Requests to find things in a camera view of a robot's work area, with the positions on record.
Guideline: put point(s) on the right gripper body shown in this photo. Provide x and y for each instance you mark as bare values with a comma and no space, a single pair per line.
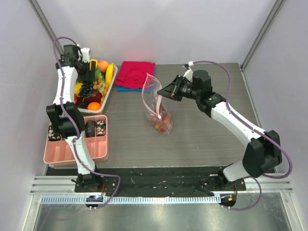
178,87

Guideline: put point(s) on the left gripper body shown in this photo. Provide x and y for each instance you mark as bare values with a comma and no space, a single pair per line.
83,74

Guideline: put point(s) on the clear pink zip top bag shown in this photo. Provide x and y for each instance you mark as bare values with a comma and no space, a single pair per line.
153,103

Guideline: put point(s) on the longan bunch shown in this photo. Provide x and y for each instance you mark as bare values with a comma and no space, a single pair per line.
97,85

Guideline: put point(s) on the dark grape bunch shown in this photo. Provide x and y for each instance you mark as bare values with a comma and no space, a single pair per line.
84,89

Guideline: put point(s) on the strawberries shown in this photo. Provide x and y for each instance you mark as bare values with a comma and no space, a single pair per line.
163,125

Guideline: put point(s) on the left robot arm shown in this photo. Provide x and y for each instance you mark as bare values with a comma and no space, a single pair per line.
65,117

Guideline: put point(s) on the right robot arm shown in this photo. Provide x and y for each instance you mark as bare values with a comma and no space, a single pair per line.
261,153

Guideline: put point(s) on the green lettuce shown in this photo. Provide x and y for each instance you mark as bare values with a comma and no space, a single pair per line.
99,76

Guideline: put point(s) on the orange peach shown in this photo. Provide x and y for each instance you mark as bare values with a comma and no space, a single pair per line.
102,65

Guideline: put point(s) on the yellow banana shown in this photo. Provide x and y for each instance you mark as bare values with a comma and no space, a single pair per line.
109,73

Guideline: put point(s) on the blue folded cloth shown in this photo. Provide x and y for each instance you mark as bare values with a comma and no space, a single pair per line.
130,79

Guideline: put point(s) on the dark red apple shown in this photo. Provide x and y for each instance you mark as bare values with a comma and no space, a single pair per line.
94,97

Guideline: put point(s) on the orange fruit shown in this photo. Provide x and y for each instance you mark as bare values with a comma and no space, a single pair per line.
94,106

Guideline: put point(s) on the red folded cloth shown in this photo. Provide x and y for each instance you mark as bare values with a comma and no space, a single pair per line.
143,66

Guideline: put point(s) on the white fruit basket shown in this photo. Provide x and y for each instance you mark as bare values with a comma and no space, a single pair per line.
92,90

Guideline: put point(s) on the dark chocolate donut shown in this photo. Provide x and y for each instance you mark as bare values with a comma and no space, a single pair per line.
90,128

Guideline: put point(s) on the sprinkled chocolate donut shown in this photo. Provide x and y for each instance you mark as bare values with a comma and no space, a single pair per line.
100,128

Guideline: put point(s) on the nut topped donut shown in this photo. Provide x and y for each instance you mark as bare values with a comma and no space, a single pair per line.
53,135

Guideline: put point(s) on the pink divided tray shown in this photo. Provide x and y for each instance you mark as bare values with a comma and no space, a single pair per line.
62,153

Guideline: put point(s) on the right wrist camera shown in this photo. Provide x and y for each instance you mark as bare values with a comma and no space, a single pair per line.
188,71

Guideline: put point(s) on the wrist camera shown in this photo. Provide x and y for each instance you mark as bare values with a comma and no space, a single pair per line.
85,55
188,71

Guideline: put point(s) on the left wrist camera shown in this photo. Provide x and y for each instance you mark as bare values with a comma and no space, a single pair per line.
85,55

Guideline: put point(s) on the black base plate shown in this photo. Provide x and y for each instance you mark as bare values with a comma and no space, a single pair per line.
166,182

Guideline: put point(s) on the white slotted cable duct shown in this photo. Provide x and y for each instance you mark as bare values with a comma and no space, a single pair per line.
96,199

